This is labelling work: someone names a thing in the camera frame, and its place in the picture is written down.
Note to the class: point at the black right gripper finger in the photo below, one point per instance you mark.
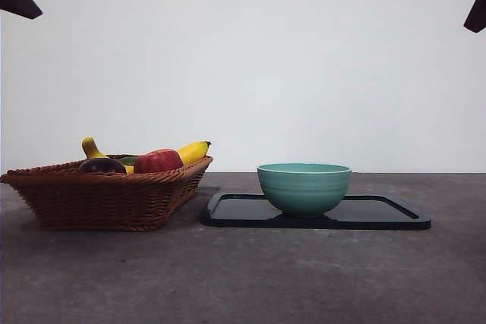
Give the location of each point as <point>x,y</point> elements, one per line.
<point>478,16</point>

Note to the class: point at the teal ceramic bowl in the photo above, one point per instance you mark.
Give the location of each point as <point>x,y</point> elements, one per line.
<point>303,191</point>

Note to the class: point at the green fruit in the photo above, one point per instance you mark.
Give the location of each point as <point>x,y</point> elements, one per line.
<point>128,161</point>

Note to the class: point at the red apple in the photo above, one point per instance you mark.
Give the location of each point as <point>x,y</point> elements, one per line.
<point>159,161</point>

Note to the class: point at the brown wicker basket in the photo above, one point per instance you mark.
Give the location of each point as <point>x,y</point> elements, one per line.
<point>95,202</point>

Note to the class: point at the yellow banana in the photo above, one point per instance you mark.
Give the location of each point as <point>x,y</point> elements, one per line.
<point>193,151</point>

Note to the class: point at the black rectangular tray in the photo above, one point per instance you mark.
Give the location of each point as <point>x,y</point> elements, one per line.
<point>235,212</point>

